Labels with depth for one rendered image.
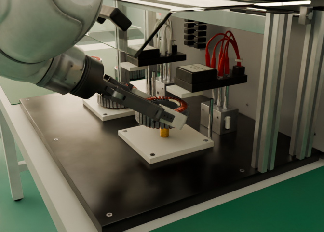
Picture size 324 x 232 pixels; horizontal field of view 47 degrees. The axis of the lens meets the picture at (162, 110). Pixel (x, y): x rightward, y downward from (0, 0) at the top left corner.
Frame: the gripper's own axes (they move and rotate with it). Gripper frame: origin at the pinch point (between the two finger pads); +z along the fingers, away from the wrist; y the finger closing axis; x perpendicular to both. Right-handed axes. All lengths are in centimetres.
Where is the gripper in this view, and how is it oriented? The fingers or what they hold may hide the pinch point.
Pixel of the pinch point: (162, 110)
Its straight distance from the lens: 76.6
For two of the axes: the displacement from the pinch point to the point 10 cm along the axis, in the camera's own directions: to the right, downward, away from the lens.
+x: 4.5, -8.9, -0.8
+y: 4.8, 3.1, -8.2
